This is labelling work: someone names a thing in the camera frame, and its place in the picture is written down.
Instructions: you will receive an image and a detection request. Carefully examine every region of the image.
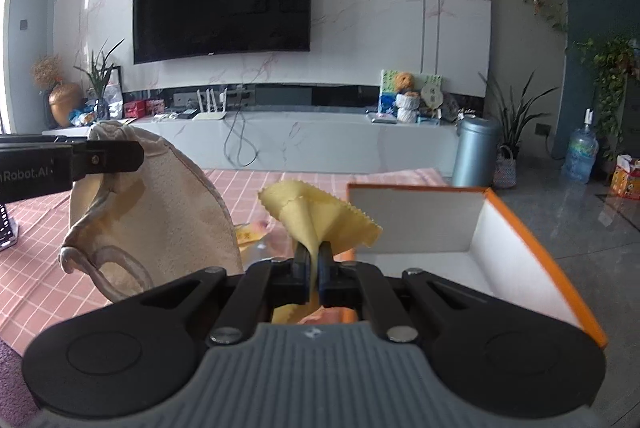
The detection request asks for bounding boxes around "pink checkered tablecloth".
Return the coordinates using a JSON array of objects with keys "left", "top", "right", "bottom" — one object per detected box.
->
[{"left": 0, "top": 165, "right": 452, "bottom": 357}]

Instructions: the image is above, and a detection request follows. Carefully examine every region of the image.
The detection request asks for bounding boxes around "black wall television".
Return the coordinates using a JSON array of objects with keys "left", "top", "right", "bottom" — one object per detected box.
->
[{"left": 132, "top": 0, "right": 311, "bottom": 65}]

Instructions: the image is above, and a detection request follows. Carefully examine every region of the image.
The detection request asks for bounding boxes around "gold round vase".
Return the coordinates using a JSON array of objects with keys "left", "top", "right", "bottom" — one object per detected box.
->
[{"left": 49, "top": 82, "right": 84, "bottom": 128}]

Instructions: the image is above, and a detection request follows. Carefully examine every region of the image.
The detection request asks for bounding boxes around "blue water jug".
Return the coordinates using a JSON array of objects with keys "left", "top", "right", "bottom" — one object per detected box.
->
[{"left": 562, "top": 108, "right": 599, "bottom": 184}]

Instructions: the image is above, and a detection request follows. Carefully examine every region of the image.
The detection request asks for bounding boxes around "orange cardboard box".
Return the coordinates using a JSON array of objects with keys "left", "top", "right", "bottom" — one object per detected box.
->
[{"left": 347, "top": 183, "right": 608, "bottom": 347}]

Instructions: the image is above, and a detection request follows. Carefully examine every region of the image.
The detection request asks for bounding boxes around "white marble TV console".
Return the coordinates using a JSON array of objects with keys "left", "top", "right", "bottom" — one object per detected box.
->
[{"left": 41, "top": 109, "right": 461, "bottom": 177}]

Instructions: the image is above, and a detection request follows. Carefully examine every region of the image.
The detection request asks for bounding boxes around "hanging green vine plant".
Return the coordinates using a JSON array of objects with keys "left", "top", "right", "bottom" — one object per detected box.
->
[{"left": 575, "top": 34, "right": 639, "bottom": 160}]

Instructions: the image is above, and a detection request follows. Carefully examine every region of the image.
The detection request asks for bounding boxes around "potted long leaf plant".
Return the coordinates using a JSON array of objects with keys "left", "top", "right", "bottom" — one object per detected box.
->
[{"left": 478, "top": 70, "right": 560, "bottom": 158}]

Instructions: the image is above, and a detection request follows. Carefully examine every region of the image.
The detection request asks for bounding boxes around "small teddy bear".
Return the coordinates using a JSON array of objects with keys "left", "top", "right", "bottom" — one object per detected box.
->
[{"left": 394, "top": 71, "right": 414, "bottom": 94}]

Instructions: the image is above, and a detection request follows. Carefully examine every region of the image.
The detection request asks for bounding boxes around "orange tissue box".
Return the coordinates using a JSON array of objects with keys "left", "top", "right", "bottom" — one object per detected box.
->
[{"left": 610, "top": 155, "right": 640, "bottom": 200}]

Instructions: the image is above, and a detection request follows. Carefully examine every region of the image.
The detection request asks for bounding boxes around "beige drawstring cloth bag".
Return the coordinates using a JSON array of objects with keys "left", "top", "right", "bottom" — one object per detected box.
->
[{"left": 58, "top": 121, "right": 243, "bottom": 302}]

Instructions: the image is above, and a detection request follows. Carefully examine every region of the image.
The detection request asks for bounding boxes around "woven small basket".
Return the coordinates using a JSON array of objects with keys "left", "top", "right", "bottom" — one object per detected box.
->
[{"left": 492, "top": 145, "right": 516, "bottom": 189}]

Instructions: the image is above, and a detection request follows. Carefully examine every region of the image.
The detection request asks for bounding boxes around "silver yellow wipes pack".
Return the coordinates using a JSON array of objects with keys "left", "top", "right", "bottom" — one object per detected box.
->
[{"left": 234, "top": 219, "right": 280, "bottom": 255}]

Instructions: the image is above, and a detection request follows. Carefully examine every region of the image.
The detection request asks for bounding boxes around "black power cable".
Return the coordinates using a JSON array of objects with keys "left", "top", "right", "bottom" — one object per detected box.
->
[{"left": 221, "top": 107, "right": 262, "bottom": 169}]

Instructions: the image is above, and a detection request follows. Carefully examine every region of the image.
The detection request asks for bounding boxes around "green plant in vase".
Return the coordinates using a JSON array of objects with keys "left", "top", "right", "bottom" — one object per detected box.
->
[{"left": 75, "top": 39, "right": 125, "bottom": 121}]

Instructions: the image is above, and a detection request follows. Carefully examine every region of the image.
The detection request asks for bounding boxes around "yellow microfiber cloth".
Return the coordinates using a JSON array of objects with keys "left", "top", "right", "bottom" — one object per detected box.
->
[{"left": 258, "top": 180, "right": 382, "bottom": 324}]

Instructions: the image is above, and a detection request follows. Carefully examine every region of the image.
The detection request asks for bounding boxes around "grey metal trash bin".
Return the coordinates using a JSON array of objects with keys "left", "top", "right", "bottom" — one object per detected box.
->
[{"left": 451, "top": 116, "right": 501, "bottom": 187}]

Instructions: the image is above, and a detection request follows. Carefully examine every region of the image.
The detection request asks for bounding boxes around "white wifi router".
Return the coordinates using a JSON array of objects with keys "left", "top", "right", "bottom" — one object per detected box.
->
[{"left": 194, "top": 88, "right": 228, "bottom": 120}]

